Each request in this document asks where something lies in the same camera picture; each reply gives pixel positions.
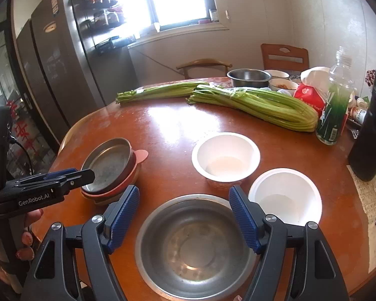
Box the white plastic bag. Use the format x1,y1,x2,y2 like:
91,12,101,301
300,66,331,87

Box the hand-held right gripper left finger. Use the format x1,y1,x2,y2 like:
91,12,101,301
20,185,140,301

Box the clear bottle green label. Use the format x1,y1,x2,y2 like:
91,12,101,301
315,46,355,145

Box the small steel bowl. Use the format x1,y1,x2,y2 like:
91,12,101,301
226,68,272,88

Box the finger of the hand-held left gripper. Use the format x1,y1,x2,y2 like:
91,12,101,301
64,169,95,192
34,168,79,182

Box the thin celery bunch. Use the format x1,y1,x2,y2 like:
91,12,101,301
115,82,210,104

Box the red paper decoration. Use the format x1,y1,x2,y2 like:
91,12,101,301
5,99,41,160

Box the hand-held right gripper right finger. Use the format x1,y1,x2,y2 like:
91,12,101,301
229,185,350,301

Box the small white bottle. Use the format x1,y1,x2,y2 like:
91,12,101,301
348,97,371,125

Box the wooden chair with cutout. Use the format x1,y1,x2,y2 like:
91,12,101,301
261,43,310,72

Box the black cable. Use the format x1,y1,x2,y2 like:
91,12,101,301
9,136,32,176

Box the person's left hand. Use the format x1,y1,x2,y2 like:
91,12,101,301
0,208,44,284

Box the brown refrigerator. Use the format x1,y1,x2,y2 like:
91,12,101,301
11,0,135,151

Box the black thermos flask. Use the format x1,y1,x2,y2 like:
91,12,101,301
348,48,376,182

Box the white bowl with food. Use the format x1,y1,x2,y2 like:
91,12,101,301
268,78,300,92

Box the black storage rack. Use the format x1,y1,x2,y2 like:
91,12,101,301
69,0,138,54

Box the white paper bowl red print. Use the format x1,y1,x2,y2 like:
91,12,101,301
192,132,261,190
247,168,323,226

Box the orange plastic plate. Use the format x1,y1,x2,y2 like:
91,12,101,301
80,150,142,207

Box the curved-back wooden chair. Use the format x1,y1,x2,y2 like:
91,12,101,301
176,58,233,80

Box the large steel bowl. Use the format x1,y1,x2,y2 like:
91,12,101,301
135,194,260,301

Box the thick celery bunch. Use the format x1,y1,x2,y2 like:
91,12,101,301
187,85,319,132

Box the red plastic bag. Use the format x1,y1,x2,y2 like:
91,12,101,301
293,83,328,118

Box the round steel plate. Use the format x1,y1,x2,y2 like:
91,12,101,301
81,137,133,195

